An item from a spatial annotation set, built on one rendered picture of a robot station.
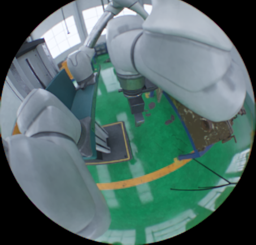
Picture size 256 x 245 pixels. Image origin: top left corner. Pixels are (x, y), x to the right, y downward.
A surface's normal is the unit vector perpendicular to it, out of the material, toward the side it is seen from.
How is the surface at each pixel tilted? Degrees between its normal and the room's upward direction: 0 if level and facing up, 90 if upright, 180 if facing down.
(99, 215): 75
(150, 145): 0
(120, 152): 0
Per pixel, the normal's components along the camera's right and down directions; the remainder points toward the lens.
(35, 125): 0.43, -0.44
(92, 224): 0.71, -0.65
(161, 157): -0.10, -0.51
